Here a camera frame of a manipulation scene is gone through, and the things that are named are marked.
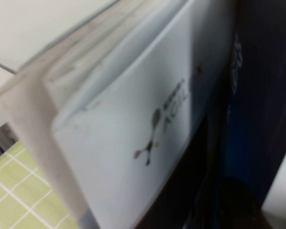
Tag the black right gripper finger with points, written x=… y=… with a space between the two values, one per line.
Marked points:
x=238 y=207

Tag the white HEEC show catalogue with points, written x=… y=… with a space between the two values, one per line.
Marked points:
x=124 y=143

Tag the blue spine hardcover book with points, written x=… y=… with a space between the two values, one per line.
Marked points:
x=252 y=143

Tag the green checkered tablecloth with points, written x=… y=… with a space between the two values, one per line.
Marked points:
x=14 y=190

